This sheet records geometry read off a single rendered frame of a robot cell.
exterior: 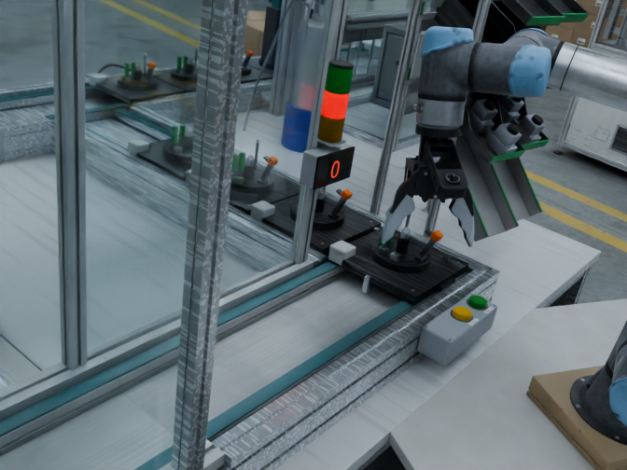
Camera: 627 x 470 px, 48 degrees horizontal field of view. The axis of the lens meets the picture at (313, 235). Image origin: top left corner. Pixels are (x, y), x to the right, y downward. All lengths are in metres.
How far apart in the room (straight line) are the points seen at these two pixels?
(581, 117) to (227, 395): 5.01
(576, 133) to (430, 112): 4.91
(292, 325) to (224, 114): 0.80
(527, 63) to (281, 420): 0.66
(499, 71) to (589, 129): 4.87
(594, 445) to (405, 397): 0.35
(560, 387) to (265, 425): 0.63
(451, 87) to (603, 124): 4.81
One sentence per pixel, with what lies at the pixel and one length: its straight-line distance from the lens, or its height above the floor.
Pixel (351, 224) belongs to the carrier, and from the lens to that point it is 1.77.
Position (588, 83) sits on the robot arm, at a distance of 1.22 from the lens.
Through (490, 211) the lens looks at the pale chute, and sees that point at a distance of 1.86.
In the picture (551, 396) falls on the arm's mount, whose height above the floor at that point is 0.90.
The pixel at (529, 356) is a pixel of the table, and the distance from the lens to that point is 1.65.
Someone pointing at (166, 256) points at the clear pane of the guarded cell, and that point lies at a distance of 0.73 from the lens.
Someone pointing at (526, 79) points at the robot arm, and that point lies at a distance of 1.10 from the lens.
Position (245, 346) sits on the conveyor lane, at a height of 0.92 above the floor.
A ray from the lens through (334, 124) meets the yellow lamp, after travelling 1.41.
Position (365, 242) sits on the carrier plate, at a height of 0.97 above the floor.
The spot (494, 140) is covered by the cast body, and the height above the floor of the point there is 1.23.
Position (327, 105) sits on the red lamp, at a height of 1.33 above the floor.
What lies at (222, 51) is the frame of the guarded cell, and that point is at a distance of 0.67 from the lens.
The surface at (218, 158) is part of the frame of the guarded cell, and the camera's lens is 0.71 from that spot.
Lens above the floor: 1.73
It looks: 27 degrees down
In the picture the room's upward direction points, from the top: 9 degrees clockwise
